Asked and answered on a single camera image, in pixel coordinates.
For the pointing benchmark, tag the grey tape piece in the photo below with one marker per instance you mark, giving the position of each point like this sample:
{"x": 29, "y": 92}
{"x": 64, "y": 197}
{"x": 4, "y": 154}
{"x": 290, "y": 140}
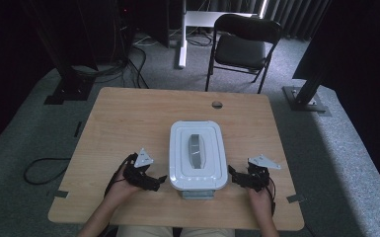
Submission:
{"x": 61, "y": 194}
{"x": 296, "y": 198}

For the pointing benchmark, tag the white storage box lid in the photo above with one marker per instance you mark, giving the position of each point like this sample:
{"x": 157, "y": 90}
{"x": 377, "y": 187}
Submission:
{"x": 177, "y": 154}

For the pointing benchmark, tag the person's left hand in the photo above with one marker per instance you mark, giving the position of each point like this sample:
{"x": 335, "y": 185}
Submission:
{"x": 120, "y": 191}

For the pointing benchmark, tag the person's legs in beige trousers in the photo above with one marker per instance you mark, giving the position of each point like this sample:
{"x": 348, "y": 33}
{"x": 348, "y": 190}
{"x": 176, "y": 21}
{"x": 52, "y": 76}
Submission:
{"x": 144, "y": 232}

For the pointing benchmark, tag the black tape strip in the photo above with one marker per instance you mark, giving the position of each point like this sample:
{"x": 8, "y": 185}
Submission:
{"x": 78, "y": 129}

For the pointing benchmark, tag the black folding chair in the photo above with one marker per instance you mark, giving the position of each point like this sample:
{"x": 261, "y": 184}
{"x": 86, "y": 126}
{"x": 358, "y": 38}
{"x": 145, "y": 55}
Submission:
{"x": 240, "y": 51}

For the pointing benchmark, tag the translucent grey storage box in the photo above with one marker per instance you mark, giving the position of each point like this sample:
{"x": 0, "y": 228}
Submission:
{"x": 197, "y": 194}

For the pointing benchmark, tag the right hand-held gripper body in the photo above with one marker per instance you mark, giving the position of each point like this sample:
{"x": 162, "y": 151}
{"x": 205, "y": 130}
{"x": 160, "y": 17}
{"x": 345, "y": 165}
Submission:
{"x": 259, "y": 179}

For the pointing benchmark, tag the black curtain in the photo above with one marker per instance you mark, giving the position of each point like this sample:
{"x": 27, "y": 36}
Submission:
{"x": 358, "y": 49}

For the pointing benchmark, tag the person's right hand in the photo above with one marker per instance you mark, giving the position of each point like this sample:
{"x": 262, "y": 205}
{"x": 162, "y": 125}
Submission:
{"x": 263, "y": 204}

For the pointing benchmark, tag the grey curtain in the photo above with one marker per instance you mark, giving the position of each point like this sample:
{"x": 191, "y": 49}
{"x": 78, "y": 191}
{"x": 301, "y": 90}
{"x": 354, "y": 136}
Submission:
{"x": 292, "y": 16}

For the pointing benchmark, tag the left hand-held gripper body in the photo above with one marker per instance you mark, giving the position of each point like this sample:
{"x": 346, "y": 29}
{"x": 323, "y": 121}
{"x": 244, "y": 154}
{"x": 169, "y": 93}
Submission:
{"x": 135, "y": 174}

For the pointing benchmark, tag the black metal stand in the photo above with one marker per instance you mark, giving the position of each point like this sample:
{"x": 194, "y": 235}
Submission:
{"x": 304, "y": 98}
{"x": 70, "y": 87}

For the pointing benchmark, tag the white desk frame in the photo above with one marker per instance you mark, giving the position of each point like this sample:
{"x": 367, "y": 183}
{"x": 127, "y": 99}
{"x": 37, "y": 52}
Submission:
{"x": 197, "y": 18}

